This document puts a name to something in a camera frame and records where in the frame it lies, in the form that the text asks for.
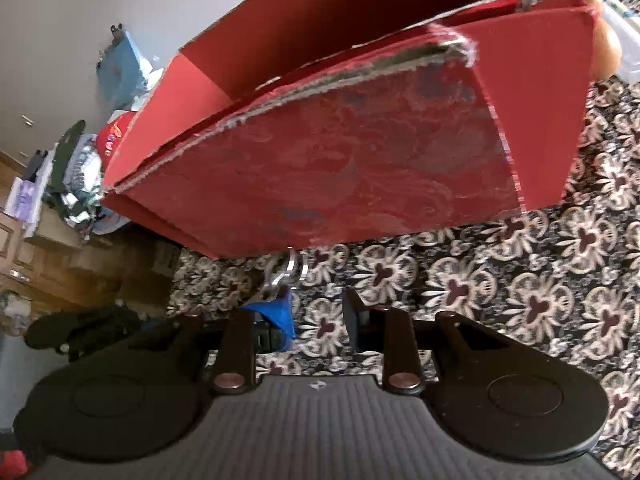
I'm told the purple and white packet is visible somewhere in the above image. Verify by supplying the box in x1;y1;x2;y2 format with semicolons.
5;177;42;222

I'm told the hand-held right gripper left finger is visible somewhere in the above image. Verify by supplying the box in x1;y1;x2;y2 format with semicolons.
165;285;297;396

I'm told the red printed cloth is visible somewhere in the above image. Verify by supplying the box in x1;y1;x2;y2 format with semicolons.
95;112;140;158

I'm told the red cardboard box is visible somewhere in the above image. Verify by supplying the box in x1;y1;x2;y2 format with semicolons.
100;0;601;261

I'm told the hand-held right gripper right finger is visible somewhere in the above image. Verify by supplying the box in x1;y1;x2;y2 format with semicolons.
342;287;507;396

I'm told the light blue bag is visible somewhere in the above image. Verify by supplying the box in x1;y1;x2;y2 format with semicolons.
95;25;153;111

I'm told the clear plastic container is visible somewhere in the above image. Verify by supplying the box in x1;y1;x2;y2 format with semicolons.
602;0;640;86

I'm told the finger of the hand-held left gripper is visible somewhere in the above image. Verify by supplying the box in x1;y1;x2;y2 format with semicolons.
24;304;168;363

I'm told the orange gourd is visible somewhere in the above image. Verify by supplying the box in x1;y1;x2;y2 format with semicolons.
570;0;623;81

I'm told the pile of clothes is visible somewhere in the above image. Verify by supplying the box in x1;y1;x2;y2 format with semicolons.
42;120;132;237

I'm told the wooden cabinet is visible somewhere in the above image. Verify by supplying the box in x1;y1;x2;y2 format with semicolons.
0;157;177;313

